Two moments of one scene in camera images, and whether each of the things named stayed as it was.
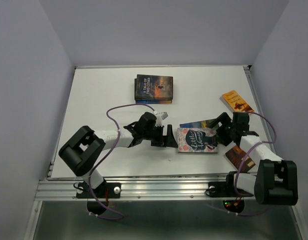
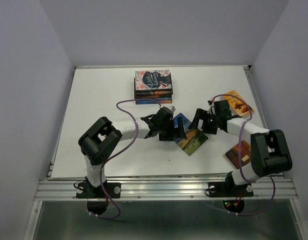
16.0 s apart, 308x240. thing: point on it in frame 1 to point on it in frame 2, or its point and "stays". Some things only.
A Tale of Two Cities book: (154, 87) stays
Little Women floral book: (197, 140) to (153, 81)
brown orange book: (236, 155) stays
